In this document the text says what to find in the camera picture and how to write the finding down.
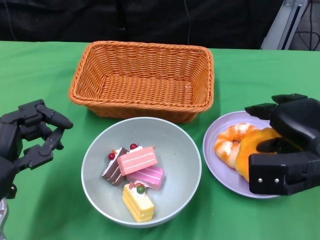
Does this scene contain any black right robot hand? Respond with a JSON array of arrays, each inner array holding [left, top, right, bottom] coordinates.
[[244, 93, 320, 197]]

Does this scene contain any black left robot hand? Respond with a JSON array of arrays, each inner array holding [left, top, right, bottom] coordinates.
[[0, 99, 74, 201]]

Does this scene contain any orange striped bread roll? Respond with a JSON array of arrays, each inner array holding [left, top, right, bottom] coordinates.
[[214, 122, 262, 170], [234, 127, 283, 182]]

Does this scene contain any pale green bowl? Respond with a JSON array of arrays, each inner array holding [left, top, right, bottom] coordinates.
[[80, 116, 203, 229]]

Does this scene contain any lavender plate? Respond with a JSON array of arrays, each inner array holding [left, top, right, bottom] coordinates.
[[202, 111, 282, 200]]

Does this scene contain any brown chocolate cake slice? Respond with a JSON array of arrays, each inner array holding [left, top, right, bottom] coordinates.
[[101, 147, 130, 187]]

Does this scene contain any light pink cake slice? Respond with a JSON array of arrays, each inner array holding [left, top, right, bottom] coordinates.
[[117, 143, 159, 177]]

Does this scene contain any yellow cake slice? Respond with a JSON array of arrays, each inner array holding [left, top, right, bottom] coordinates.
[[122, 183, 155, 224]]

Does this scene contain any magenta layered cake slice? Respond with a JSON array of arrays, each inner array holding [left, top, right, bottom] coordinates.
[[126, 166, 166, 193]]

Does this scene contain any orange wicker basket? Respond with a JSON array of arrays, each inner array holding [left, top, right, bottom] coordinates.
[[68, 40, 215, 124]]

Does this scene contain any grey metal stand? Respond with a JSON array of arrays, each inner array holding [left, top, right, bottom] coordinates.
[[259, 0, 312, 50]]

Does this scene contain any black backdrop cloth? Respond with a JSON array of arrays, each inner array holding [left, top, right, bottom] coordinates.
[[0, 0, 286, 50]]

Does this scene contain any black floor cable loop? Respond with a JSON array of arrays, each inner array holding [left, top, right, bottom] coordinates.
[[296, 0, 320, 52]]

